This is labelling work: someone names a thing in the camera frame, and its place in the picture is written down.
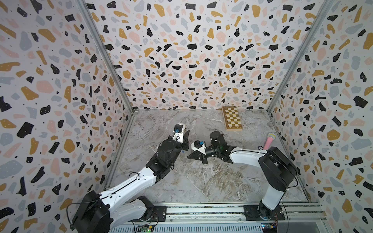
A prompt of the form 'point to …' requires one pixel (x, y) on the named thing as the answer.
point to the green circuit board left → (144, 228)
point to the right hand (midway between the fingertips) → (189, 157)
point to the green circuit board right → (269, 227)
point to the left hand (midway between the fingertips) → (187, 129)
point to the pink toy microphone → (271, 137)
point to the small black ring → (260, 147)
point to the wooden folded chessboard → (232, 119)
